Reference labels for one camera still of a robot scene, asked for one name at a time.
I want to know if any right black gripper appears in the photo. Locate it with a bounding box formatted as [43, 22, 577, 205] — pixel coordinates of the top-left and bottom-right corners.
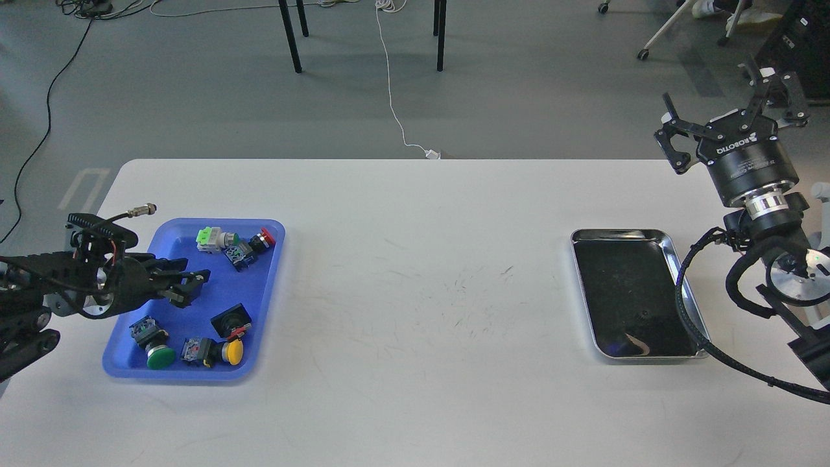
[654, 55, 811, 208]

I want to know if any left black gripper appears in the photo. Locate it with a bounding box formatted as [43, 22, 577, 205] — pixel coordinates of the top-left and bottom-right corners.
[97, 254, 211, 318]

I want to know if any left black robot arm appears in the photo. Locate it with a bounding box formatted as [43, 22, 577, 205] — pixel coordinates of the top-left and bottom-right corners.
[1, 203, 210, 381]

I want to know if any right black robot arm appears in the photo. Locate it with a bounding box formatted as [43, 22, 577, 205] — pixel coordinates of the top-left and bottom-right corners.
[654, 58, 828, 404]

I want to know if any green mushroom push button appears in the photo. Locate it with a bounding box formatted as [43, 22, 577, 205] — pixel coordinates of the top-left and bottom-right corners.
[128, 315, 176, 370]

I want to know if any green white push button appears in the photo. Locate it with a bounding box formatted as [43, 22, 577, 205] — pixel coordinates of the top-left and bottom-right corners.
[195, 226, 239, 254]

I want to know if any blue plastic tray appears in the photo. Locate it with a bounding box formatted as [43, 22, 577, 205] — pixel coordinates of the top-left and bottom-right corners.
[102, 218, 285, 383]

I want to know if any black equipment case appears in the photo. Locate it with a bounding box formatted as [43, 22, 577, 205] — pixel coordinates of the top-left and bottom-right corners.
[755, 1, 829, 104]

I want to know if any office chair base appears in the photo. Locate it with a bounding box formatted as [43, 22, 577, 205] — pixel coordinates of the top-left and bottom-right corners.
[584, 1, 781, 62]

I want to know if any steel metal tray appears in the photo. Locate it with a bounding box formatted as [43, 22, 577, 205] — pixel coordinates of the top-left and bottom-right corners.
[570, 228, 706, 363]

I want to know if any black table leg left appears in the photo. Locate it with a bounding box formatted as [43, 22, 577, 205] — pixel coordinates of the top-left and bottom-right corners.
[278, 0, 309, 74]

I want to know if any black table leg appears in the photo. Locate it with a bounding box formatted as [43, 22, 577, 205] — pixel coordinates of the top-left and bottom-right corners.
[433, 0, 447, 72]
[278, 0, 309, 74]

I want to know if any black table leg right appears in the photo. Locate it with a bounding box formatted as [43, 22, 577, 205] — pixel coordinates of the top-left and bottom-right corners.
[433, 0, 447, 72]

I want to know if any red push button switch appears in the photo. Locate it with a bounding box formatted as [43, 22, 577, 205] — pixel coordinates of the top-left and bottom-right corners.
[224, 228, 276, 272]

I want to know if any black square switch part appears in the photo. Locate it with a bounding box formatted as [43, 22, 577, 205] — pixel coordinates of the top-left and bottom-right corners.
[210, 304, 252, 342]

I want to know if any yellow push button switch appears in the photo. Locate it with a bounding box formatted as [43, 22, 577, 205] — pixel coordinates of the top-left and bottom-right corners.
[179, 337, 244, 368]

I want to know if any white cable on floor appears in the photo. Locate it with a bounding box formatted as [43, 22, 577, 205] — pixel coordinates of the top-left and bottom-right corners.
[374, 0, 441, 160]

